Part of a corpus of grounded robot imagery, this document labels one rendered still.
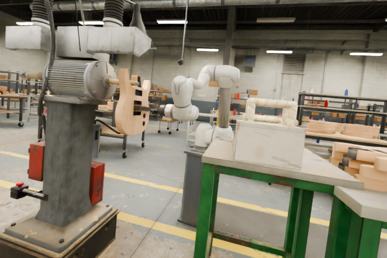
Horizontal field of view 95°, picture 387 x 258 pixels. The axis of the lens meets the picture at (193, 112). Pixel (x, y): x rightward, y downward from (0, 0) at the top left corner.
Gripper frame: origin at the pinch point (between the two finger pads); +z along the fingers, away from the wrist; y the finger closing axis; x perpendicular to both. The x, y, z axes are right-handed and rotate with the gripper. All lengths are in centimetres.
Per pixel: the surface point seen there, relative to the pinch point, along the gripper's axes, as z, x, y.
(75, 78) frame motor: 30.1, 14.4, -21.4
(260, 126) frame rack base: -75, -2, -28
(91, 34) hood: 17.7, 38.2, -25.7
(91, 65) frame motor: 21.1, 22.4, -19.8
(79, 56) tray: 33.7, 28.8, -17.1
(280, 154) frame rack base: -83, -13, -27
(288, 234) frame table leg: -106, -76, 25
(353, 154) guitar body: -115, -11, -17
